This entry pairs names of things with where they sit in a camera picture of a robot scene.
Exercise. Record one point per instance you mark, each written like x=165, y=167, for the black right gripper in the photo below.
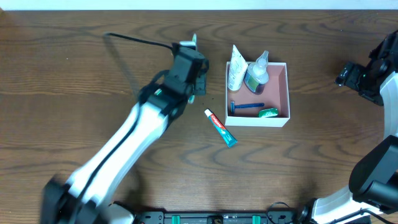
x=347, y=75

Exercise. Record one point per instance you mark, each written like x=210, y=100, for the white lotion tube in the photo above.
x=237, y=70

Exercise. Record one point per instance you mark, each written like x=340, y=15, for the blue disposable razor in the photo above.
x=234, y=106

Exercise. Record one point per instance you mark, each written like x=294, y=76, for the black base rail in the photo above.
x=158, y=217

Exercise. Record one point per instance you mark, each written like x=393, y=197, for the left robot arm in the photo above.
x=86, y=195

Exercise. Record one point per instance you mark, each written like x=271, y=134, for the green white toothbrush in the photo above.
x=194, y=40

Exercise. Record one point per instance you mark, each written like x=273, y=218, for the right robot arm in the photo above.
x=372, y=188

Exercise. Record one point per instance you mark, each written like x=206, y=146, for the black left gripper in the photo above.
x=200, y=83

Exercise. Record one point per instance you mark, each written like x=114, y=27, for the white box pink interior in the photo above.
x=274, y=95

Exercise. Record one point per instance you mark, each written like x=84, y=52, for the green white soap box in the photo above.
x=268, y=113

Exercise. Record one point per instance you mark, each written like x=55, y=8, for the teal Colgate toothpaste tube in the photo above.
x=229, y=139

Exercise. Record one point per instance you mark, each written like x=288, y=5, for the clear pump soap bottle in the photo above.
x=256, y=75

